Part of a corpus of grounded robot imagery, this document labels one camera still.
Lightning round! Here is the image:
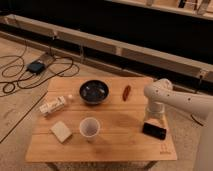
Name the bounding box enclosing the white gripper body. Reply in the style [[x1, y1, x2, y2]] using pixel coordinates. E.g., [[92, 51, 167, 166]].
[[145, 101, 165, 128]]

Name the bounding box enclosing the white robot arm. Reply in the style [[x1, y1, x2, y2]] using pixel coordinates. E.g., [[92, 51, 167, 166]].
[[144, 79, 213, 171]]

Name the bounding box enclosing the dark ceramic bowl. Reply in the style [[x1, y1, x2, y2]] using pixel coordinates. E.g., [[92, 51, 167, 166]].
[[79, 80, 109, 105]]

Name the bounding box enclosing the white ceramic cup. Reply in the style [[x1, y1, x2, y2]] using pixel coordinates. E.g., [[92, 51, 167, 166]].
[[79, 117, 100, 142]]

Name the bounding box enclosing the black phone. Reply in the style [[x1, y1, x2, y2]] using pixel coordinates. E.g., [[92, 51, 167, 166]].
[[142, 123, 167, 140]]

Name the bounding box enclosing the wooden table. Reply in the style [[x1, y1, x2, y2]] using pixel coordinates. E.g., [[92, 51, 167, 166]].
[[26, 77, 177, 162]]

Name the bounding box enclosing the beige sponge block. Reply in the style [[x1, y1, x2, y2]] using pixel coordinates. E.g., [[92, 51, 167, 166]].
[[50, 121, 72, 143]]

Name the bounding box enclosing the black power adapter box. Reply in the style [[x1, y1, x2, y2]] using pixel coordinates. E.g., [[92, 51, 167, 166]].
[[27, 61, 45, 74]]

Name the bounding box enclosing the black floor cable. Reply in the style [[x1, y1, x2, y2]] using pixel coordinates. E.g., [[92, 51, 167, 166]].
[[0, 39, 81, 98]]

